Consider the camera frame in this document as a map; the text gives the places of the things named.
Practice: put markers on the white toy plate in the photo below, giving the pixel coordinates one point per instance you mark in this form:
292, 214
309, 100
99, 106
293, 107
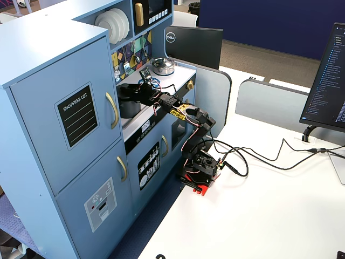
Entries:
118, 23
126, 21
103, 24

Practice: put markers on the silver monitor foot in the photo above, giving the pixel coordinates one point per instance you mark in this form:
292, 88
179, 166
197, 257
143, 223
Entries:
338, 167

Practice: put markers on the black shopping list decal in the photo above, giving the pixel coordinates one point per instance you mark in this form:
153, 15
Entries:
77, 116

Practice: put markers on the gray rounded desk divider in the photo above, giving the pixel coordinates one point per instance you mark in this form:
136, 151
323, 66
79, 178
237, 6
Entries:
213, 94

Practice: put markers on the black trash bin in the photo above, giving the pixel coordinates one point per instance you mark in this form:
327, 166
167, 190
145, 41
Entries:
194, 8

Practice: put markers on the black pot lid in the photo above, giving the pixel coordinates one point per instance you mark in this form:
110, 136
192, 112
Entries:
124, 94

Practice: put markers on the silver hanging ladle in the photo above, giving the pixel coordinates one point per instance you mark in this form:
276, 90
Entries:
136, 58

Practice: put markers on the black toy microwave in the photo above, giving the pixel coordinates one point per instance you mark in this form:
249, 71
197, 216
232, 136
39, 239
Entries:
156, 12

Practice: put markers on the red robot base plate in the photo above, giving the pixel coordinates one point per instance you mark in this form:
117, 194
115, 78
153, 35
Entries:
202, 186

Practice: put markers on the black Dell monitor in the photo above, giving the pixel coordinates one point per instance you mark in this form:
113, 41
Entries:
196, 47

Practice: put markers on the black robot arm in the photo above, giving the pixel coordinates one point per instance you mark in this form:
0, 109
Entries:
196, 129

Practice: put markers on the dark gray recipient pot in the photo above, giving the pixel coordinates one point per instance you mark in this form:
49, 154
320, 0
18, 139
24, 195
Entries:
129, 110

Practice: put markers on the lit code screen monitor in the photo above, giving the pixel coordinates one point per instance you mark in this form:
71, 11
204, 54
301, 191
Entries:
326, 81

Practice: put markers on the silver pot with lid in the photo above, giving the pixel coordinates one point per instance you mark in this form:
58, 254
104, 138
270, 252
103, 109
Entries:
162, 66

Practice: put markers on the silver hanging spatula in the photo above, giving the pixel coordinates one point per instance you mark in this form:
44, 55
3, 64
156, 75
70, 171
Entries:
126, 66

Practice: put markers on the blue toy kitchen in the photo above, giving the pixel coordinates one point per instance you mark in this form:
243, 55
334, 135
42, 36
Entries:
48, 81

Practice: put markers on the green wrist camera board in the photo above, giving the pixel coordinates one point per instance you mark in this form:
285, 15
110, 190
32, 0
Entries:
145, 74

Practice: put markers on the gray low desk divider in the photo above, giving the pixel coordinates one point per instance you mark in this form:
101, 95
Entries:
269, 102

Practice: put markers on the gray ice dispenser decal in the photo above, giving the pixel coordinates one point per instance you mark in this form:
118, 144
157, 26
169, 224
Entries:
100, 205

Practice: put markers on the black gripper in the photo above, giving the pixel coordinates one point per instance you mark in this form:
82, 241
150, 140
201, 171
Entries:
133, 90

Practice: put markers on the gold stove knob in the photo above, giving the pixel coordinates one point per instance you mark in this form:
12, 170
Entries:
190, 84

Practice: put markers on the white chair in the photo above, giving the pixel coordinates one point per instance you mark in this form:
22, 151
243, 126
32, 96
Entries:
185, 19

